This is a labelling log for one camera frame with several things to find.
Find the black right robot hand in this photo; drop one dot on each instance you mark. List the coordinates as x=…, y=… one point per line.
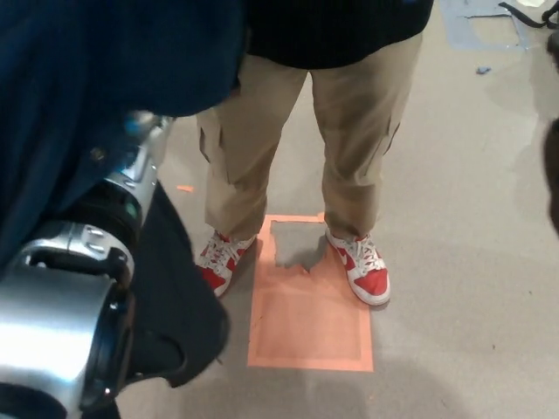
x=553, y=174

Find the dark teal coat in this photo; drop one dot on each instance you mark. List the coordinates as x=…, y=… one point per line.
x=87, y=65

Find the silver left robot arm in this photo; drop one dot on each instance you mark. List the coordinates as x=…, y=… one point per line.
x=43, y=314

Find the person's khaki cargo trousers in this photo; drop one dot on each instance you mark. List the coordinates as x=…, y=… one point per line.
x=358, y=131

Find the person's left red white sneaker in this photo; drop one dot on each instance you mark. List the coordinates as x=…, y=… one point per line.
x=367, y=279

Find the person's black sweater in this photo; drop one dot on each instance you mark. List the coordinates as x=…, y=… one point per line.
x=332, y=30

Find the black chair caster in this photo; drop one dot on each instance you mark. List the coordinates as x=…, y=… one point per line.
x=554, y=52

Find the small blue tape scrap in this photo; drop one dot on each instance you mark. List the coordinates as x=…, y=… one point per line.
x=483, y=70

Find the blue tape floor marking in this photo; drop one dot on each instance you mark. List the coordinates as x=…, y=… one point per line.
x=460, y=39

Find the orange tape floor square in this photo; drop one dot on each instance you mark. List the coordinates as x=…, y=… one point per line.
x=305, y=327

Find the small orange tape scrap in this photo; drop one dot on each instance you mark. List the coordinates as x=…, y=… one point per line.
x=185, y=189

